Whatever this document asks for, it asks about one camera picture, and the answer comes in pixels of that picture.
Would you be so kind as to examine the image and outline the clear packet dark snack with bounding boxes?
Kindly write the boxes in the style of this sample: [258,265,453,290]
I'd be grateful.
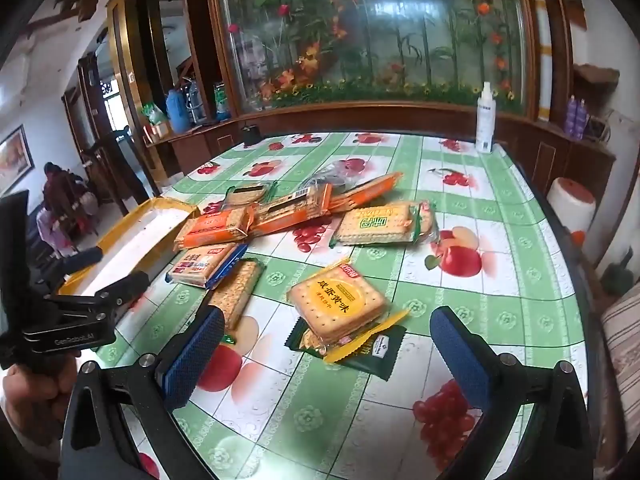
[299,158,367,195]

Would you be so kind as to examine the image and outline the blue water jug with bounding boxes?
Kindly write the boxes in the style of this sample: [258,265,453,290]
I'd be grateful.
[166,89,191,134]

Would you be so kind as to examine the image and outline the round cracker pack black label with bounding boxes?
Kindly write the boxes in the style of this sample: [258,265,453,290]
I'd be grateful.
[221,181,278,209]

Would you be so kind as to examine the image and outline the green label square cracker pack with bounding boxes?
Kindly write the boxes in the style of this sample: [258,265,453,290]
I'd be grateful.
[329,203,421,247]

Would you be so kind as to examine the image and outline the small black cup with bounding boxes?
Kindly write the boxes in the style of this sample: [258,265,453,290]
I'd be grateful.
[241,125,262,148]

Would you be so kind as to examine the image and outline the orange cracker pack barcode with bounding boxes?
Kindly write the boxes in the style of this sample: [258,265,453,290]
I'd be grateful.
[250,183,333,237]

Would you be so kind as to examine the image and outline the wooden low cabinet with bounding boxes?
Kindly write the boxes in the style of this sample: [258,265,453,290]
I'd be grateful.
[143,120,241,185]

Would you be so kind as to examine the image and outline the green fruit pattern tablecloth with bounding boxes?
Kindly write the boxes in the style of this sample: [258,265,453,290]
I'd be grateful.
[94,130,597,480]

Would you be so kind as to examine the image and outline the purple bottles pair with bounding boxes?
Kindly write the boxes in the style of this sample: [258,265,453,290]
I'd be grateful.
[564,96,589,140]

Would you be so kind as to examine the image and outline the blue edged soda cracker pack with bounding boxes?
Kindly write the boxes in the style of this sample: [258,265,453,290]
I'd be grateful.
[165,243,248,289]

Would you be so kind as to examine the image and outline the yellow cardboard tray box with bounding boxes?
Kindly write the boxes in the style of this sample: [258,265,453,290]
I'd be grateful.
[58,197,200,296]

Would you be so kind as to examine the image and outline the dark wooden chair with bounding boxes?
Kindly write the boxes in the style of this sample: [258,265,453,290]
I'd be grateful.
[80,129,160,217]

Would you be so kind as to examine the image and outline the round cracker pack green ends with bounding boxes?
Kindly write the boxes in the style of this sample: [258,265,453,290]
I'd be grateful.
[416,200,440,243]

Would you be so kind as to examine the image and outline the seated person dark red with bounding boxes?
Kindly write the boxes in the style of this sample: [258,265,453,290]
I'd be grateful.
[36,162,99,257]

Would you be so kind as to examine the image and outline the green long cracker pack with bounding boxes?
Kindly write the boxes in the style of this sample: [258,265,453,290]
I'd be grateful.
[208,258,265,332]

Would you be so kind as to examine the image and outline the framed wall painting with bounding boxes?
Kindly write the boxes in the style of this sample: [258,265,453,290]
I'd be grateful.
[0,126,35,196]

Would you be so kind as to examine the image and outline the yellow square cracker pack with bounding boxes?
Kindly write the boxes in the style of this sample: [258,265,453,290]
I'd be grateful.
[286,258,408,363]

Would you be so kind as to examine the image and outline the person's left hand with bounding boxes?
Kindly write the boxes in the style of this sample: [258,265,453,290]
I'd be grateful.
[3,352,79,446]

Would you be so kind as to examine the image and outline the dark green snack packet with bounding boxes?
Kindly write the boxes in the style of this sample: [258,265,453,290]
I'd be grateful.
[284,318,407,382]

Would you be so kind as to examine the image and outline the slim orange cracker pack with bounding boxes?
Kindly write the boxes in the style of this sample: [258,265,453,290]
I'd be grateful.
[329,171,404,214]

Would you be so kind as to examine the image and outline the floral glass partition screen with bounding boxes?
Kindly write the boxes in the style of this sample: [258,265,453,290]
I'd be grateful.
[217,0,526,114]

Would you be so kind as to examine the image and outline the white spray bottle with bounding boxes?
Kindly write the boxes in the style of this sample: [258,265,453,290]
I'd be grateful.
[475,81,496,154]

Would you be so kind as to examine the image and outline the green white bag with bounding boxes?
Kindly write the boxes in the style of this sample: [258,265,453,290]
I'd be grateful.
[141,103,167,126]

